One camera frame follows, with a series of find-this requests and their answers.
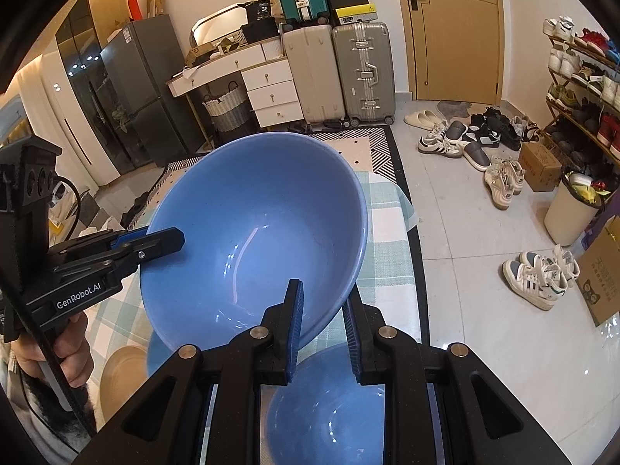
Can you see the silver suitcase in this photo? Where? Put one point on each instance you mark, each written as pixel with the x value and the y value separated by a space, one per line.
pixel 363 72

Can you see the white tall cabinet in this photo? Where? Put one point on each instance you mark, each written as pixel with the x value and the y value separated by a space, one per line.
pixel 53 106

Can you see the rounded vanity mirror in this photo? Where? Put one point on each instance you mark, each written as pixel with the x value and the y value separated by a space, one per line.
pixel 218 22

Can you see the green checked tablecloth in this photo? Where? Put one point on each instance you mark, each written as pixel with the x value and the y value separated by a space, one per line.
pixel 382 232

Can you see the woven laundry basket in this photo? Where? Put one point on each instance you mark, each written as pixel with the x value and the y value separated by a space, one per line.
pixel 227 111

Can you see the open cardboard box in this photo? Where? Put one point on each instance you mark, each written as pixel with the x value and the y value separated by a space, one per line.
pixel 199 54

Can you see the black case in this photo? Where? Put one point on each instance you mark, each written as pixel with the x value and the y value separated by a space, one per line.
pixel 261 32

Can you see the wooden shoe rack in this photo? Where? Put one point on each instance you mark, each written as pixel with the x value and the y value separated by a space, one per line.
pixel 557 101

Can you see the black printed bag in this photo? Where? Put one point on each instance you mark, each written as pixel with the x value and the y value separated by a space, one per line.
pixel 256 9

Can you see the white green sneaker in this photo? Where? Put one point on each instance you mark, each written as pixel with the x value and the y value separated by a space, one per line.
pixel 528 283
pixel 557 266

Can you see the white trash bin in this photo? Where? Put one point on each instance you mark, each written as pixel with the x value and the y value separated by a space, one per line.
pixel 569 218

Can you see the printed cardboard box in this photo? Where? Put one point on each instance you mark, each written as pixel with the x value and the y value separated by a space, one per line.
pixel 600 281

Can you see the grey door mat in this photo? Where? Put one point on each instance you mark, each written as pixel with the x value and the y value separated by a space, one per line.
pixel 455 108

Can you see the wooden door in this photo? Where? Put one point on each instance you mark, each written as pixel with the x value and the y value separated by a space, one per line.
pixel 460 34

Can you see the white vanity desk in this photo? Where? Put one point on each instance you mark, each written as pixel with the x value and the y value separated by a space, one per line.
pixel 227 65

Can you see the dark glass cabinet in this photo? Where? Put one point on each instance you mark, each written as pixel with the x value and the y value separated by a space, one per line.
pixel 80 29

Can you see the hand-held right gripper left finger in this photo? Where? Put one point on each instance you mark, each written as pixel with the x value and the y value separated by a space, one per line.
pixel 295 329

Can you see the person's left forearm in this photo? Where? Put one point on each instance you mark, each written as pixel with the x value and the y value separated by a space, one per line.
pixel 43 411

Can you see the rows of shelved shoes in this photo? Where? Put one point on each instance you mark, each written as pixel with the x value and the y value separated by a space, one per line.
pixel 586 72

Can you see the person's left hand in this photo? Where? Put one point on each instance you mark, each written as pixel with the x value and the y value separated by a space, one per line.
pixel 72 348

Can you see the cream ribbed plate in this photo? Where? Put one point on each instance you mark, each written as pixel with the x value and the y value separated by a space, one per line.
pixel 123 378

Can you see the pile of assorted shoes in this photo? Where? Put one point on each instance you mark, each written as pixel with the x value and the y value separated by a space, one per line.
pixel 474 150

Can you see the white drawer chest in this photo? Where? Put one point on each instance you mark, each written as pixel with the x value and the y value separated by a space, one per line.
pixel 271 92

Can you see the beige suitcase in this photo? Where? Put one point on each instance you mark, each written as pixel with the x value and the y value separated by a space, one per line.
pixel 312 72

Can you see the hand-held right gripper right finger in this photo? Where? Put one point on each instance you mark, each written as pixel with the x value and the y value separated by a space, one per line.
pixel 352 344

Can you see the brown cardboard box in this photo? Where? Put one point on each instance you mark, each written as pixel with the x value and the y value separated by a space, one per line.
pixel 540 167

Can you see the purple bag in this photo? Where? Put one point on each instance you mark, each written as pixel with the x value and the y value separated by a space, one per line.
pixel 593 232

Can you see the grey refrigerator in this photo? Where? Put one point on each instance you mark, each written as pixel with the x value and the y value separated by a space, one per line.
pixel 145 97

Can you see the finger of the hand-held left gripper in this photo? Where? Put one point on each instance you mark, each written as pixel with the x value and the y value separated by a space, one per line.
pixel 160 244
pixel 131 236

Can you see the blue bowl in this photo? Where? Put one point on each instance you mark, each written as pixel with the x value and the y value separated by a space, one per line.
pixel 252 213
pixel 329 411

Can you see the red paper bag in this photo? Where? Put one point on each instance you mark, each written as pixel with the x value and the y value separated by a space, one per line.
pixel 135 7

